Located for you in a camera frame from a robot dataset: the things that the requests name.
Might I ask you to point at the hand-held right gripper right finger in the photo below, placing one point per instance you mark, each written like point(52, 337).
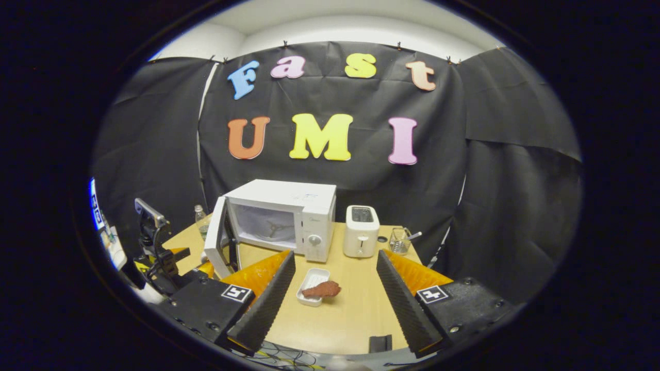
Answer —
point(405, 304)

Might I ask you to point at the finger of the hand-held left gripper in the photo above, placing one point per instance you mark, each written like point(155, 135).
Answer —
point(206, 269)

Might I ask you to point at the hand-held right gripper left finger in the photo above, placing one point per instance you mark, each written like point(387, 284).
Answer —
point(265, 304)

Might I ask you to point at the brown chicken drumstick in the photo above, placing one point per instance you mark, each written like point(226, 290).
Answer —
point(322, 290)

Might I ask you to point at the white microwave oven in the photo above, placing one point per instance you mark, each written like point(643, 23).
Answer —
point(314, 206)

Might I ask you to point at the glass microwave turntable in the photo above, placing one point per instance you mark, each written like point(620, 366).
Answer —
point(273, 226)

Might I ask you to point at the black table clamp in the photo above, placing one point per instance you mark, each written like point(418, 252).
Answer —
point(380, 344)

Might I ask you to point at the clear plastic bottle green label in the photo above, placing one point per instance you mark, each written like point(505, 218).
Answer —
point(200, 221)

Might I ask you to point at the white rectangular tray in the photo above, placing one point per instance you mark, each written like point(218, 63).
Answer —
point(311, 278)

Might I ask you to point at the white toaster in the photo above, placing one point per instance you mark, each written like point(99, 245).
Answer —
point(361, 232)

